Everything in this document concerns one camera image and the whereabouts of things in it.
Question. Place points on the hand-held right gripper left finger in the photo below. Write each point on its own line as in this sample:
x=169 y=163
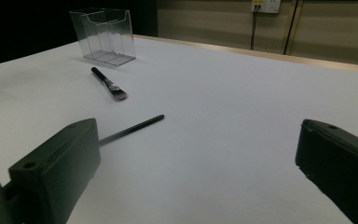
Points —
x=59 y=161

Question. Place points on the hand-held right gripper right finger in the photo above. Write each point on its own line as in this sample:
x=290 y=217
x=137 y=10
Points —
x=341 y=165

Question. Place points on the thin black eyeliner pencil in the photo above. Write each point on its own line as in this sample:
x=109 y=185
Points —
x=133 y=129

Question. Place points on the black makeup brush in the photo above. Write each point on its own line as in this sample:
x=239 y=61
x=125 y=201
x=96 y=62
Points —
x=110 y=84

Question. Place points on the clear acrylic organizer box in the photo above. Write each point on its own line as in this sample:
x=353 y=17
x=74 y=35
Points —
x=107 y=40

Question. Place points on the white table cover board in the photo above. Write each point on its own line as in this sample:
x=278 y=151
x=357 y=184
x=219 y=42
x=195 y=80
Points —
x=214 y=130

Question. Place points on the white wall socket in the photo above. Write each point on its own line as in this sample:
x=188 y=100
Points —
x=268 y=6

